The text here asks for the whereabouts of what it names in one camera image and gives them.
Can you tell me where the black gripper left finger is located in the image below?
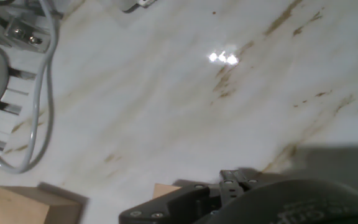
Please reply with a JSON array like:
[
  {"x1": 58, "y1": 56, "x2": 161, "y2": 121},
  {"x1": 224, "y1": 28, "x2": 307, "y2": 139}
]
[{"x1": 119, "y1": 170, "x2": 247, "y2": 224}]

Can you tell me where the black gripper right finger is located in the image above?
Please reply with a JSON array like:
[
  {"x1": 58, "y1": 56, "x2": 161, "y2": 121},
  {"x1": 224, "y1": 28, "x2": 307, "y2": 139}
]
[{"x1": 242, "y1": 181, "x2": 267, "y2": 194}]

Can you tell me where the large wooden cube block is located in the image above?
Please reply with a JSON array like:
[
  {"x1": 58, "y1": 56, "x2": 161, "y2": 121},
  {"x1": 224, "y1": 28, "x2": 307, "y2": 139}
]
[
  {"x1": 0, "y1": 182, "x2": 89, "y2": 224},
  {"x1": 152, "y1": 182, "x2": 183, "y2": 200}
]

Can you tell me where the marble pattern table mat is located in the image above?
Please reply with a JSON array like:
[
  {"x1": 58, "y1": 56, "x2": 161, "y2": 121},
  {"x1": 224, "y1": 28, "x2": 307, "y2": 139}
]
[{"x1": 0, "y1": 0, "x2": 358, "y2": 224}]

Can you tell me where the grey power cable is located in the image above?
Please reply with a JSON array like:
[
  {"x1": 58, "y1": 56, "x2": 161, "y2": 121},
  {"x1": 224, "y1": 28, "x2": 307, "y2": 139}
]
[{"x1": 0, "y1": 0, "x2": 61, "y2": 174}]

